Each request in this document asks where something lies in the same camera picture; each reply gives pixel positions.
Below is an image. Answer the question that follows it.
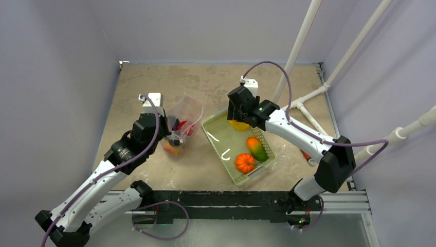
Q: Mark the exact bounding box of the yellow bell pepper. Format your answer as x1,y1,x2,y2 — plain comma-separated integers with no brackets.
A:
229,120,250,131

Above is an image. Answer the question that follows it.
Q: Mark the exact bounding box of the dark purple plum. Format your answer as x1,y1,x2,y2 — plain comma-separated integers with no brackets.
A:
168,134,183,147

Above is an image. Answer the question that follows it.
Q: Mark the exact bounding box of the purple eggplant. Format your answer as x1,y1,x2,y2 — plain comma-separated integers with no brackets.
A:
167,115,180,131

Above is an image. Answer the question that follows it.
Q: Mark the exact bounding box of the peach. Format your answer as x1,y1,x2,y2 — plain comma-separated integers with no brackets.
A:
162,140,181,156

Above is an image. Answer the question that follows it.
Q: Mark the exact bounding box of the green plastic basket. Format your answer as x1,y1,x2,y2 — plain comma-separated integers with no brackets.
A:
201,109,276,186

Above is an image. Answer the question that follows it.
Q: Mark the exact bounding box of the red tomato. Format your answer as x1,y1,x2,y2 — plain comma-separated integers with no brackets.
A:
178,120,195,136

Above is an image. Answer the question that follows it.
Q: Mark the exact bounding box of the clear pink zip bag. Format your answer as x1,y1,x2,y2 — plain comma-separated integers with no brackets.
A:
160,93,204,158

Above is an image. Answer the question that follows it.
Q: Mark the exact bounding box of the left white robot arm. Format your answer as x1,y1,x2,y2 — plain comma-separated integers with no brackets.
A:
35,113,170,246

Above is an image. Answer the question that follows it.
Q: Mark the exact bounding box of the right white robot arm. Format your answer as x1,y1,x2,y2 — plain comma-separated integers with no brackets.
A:
227,86,356,209

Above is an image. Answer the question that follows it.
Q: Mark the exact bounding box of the green orange mango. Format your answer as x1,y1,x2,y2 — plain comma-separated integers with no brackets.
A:
246,136,268,162

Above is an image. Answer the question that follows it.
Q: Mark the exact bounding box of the small orange pumpkin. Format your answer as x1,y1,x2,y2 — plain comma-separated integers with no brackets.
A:
235,153,256,174

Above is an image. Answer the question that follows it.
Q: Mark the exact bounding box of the metal adjustable wrench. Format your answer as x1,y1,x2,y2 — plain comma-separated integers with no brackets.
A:
300,150,316,166

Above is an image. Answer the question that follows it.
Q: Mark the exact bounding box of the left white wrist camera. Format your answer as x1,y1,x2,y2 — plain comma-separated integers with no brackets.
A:
138,93,165,116

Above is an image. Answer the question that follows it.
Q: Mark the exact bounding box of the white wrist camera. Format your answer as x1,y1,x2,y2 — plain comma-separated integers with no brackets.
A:
138,93,165,116
240,77,259,98

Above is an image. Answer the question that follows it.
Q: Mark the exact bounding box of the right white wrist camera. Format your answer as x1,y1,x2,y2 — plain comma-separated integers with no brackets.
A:
240,77,259,98

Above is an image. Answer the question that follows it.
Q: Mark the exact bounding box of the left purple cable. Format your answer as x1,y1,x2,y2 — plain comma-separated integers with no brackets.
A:
40,94,160,247

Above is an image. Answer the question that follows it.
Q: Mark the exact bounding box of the black base frame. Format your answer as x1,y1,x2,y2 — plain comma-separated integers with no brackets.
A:
131,180,323,230

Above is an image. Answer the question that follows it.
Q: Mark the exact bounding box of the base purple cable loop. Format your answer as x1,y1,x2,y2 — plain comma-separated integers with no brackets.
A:
131,200,190,241

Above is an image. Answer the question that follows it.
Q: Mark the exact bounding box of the white pipe frame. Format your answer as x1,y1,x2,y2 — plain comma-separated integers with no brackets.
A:
280,0,435,162

